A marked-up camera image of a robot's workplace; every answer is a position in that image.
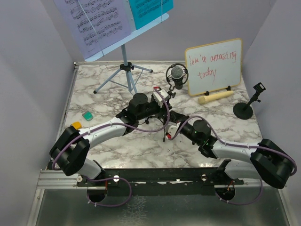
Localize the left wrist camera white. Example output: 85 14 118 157
153 87 171 107

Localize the whiteboard with yellow frame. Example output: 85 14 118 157
185 38 242 97

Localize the cyan sheet music page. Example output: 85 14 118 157
129 0 174 30

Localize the aluminium rail frame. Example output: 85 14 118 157
25 61 79 226

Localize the cream toy microphone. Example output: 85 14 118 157
198 90 234 105

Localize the black round-base mic stand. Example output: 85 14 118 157
233 82 266 120

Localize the yellow eraser block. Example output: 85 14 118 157
71 121 82 129

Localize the black studio microphone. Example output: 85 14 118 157
163 63 189 141

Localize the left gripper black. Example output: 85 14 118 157
137 99 173 121

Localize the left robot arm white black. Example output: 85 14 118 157
49 89 171 186

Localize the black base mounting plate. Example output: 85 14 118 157
77 166 243 196

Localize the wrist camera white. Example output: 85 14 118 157
165 124 180 140
153 87 171 107

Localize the green eraser block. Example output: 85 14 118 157
82 111 94 121

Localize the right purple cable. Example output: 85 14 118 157
169 115 298 205

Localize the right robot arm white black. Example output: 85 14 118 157
168 111 297 189

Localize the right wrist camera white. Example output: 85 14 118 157
165 124 180 140

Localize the lilac sheet music page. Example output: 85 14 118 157
54 0 131 59

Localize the light blue music stand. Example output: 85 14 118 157
84 13 169 94

